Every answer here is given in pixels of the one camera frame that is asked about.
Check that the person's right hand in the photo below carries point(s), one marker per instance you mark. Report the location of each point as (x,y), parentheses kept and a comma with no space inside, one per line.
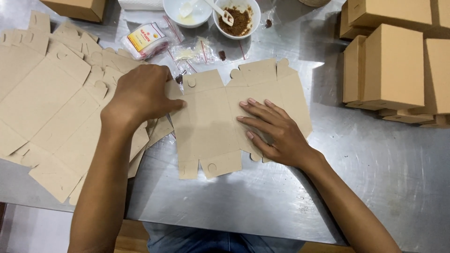
(286,140)

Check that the person's left hand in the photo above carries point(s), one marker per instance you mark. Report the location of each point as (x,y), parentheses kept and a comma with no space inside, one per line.
(137,96)

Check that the cardboard box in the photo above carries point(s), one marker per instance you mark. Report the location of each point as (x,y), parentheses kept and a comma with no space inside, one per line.
(207,126)

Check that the clear zip bag brown bit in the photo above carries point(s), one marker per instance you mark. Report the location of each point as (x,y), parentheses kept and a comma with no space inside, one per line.
(230,52)
(269,21)
(181,72)

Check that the yellow label plastic bag packet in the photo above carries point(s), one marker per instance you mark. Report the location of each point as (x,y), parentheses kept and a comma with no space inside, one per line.
(144,40)

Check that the clear zip bag white filling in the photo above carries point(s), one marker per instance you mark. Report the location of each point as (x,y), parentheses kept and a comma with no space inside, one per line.
(191,52)

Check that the empty clear zip bag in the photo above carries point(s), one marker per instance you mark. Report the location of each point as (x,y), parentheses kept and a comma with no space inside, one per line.
(174,30)

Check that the white paper towel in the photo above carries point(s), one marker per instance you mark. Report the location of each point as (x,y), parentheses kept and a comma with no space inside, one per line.
(140,8)

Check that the pile of flat cardboard sheets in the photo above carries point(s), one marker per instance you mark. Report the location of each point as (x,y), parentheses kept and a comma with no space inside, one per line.
(49,105)

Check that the white plastic spoon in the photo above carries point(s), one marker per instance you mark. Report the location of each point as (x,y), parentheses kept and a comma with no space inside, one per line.
(185,8)

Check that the white bowl with cream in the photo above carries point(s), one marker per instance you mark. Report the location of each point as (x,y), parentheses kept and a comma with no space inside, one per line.
(202,12)

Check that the single assembled brown carton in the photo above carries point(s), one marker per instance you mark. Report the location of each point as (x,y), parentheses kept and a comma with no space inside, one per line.
(75,7)

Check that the white spoon with brown powder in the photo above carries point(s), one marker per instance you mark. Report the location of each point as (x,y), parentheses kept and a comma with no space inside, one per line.
(222,13)

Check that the person's blue jeans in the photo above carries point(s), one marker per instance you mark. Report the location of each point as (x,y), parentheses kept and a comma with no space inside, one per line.
(218,240)

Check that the brown powder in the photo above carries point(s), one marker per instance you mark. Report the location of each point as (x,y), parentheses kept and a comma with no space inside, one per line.
(241,26)

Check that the white bowl with brown powder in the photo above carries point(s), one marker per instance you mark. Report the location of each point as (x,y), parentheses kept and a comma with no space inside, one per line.
(255,17)

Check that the stack of assembled cardboard boxes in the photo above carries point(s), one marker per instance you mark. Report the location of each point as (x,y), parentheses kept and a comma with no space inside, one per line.
(393,66)

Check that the woven straw item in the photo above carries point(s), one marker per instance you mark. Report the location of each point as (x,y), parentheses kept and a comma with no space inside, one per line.
(314,2)

